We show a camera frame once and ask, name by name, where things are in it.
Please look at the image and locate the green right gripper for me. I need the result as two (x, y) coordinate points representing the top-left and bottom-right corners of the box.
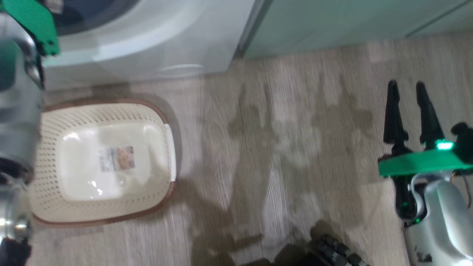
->
(377, 79), (473, 222)

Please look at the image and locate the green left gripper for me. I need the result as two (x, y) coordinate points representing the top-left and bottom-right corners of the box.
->
(0, 0), (60, 56)

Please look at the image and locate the white front-load washing machine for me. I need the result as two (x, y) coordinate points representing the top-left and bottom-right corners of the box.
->
(40, 0), (258, 91)

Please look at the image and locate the cream perforated laundry basket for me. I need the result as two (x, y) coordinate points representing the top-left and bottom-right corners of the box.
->
(27, 97), (178, 227)

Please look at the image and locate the wide green cabinet panel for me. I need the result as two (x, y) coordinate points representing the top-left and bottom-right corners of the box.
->
(241, 0), (473, 60)

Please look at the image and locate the black round washer door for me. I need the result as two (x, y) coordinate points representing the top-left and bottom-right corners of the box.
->
(52, 0), (142, 37)

